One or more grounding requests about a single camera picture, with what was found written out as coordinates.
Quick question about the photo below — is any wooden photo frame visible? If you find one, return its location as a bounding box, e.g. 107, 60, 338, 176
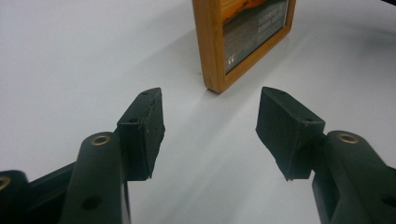
191, 0, 297, 94

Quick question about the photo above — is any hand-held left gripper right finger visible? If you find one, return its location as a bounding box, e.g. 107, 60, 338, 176
255, 86, 327, 182

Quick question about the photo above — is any white paper sheet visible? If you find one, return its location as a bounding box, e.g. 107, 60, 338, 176
0, 0, 396, 224

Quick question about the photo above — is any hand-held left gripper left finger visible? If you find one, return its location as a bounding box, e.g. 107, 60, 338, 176
116, 87, 166, 182

